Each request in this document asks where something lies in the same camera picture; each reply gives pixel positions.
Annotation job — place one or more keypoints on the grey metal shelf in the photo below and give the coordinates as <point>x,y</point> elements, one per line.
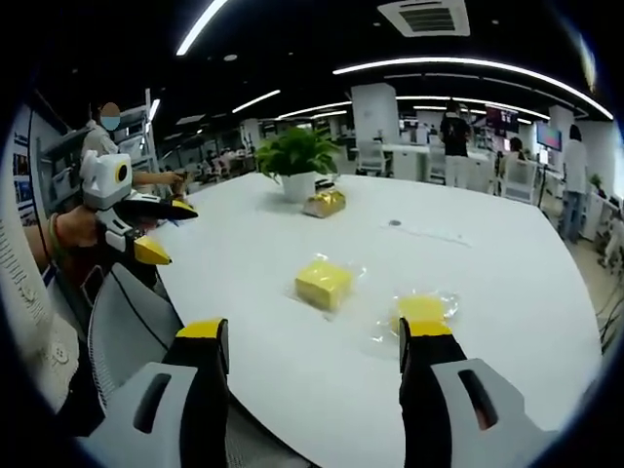
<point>136,131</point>

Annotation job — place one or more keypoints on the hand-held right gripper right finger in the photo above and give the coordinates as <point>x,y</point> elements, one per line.
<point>439,390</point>

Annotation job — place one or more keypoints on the white office chair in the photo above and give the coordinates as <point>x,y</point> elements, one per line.
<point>373,156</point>
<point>519,180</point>

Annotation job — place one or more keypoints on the grey mesh office chair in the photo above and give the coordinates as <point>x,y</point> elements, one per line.
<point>131,322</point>

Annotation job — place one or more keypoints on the long ceiling light strip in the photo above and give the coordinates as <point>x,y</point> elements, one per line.
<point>463,63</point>
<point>197,27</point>

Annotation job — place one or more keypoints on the golden wrapped packet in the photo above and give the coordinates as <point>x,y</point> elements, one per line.
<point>324,202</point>

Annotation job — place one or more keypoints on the person's white lace clothing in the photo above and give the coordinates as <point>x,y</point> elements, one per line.
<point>53,351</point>

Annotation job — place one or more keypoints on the person's left hand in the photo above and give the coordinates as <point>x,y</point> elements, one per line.
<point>78,229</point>

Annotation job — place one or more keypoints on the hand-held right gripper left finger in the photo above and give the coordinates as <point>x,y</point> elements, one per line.
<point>195,390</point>

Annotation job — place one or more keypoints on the green plant in white pot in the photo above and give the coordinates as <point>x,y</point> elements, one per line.
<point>297,156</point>

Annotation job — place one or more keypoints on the colourful wall screen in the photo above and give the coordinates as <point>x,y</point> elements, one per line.
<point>549,136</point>

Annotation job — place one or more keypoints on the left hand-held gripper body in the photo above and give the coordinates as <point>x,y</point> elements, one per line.
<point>105,183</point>

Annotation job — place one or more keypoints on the ceiling air vent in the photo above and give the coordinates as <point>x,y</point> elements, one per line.
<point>424,17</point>

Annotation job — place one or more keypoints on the yellow silicone block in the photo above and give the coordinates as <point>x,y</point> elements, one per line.
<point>324,283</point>
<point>421,307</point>

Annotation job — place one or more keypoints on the wall poster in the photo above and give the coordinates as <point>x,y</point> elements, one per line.
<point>22,180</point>

